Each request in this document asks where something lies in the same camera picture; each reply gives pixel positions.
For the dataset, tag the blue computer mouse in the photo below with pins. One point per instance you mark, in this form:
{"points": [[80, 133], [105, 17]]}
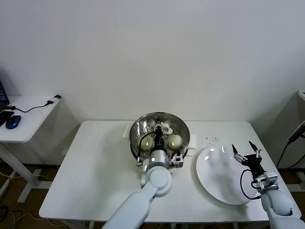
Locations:
{"points": [[12, 121]]}

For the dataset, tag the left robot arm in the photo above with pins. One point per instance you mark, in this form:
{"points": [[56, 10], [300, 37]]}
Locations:
{"points": [[156, 181]]}

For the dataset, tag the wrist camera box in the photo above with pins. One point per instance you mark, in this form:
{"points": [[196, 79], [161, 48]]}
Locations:
{"points": [[177, 159], [269, 180]]}

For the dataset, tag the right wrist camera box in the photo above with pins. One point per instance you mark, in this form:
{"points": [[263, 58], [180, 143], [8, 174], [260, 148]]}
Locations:
{"points": [[269, 180]]}

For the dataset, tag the perforated steel steamer basket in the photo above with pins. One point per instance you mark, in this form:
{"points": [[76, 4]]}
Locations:
{"points": [[193, 140]]}

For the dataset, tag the white steamed baozi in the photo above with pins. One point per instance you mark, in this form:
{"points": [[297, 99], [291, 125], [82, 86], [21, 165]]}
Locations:
{"points": [[145, 143], [175, 141]]}

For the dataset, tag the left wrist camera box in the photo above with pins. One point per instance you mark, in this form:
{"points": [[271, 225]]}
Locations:
{"points": [[177, 159]]}

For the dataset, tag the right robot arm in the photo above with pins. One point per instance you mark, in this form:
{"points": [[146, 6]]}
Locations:
{"points": [[278, 205]]}

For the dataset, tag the white side desk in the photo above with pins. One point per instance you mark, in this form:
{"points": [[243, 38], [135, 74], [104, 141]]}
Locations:
{"points": [[28, 119]]}

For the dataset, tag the round glass pot lid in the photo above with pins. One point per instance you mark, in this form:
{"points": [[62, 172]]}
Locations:
{"points": [[168, 130]]}

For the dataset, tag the white cabinet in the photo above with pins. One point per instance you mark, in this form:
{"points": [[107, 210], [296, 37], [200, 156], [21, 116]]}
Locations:
{"points": [[302, 94]]}

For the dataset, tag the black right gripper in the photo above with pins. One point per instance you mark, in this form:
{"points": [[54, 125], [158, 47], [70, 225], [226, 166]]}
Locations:
{"points": [[253, 164]]}

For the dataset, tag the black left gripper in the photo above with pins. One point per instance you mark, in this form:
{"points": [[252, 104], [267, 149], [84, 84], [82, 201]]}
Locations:
{"points": [[158, 142]]}

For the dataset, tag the white round plate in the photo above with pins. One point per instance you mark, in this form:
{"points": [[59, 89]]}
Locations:
{"points": [[214, 176]]}

